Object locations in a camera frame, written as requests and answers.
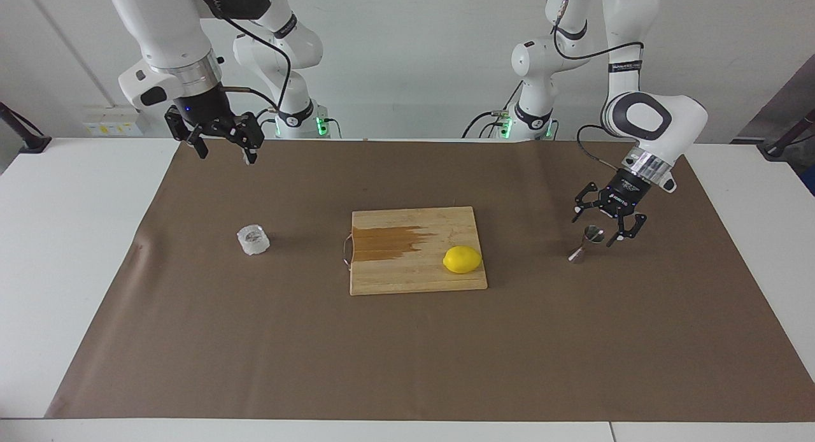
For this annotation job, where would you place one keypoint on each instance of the steel double jigger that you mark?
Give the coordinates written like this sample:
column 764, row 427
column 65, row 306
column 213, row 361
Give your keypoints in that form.
column 582, row 251

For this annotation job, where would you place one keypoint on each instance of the yellow lemon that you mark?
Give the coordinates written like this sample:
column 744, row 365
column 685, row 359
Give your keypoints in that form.
column 462, row 260

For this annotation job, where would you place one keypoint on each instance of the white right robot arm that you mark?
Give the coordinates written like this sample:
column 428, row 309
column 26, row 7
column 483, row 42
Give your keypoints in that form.
column 172, row 34

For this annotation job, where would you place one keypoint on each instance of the clear faceted glass cup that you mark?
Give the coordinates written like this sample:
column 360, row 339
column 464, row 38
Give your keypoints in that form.
column 253, row 240

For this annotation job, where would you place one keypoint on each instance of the blue object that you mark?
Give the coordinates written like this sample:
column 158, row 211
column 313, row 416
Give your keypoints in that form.
column 810, row 181

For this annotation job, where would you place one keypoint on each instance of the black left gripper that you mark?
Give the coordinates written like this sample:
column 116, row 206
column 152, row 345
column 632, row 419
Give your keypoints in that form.
column 624, row 190

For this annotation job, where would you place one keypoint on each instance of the brown paper table mat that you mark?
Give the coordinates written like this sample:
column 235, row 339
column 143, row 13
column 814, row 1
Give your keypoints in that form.
column 407, row 353

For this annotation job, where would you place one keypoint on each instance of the white wall socket strip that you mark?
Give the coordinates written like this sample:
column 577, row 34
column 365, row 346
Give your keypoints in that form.
column 113, row 122

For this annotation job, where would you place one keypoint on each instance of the black clamp mount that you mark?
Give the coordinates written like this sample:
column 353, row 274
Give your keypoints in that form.
column 780, row 149
column 28, row 141

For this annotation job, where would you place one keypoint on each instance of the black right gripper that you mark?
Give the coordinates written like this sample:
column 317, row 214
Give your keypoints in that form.
column 204, row 107

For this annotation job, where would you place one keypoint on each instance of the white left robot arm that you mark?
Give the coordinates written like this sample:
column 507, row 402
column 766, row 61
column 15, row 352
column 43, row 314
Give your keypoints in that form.
column 649, row 117

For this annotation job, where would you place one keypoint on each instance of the wooden cutting board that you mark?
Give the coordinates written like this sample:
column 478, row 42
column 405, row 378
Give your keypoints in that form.
column 414, row 270

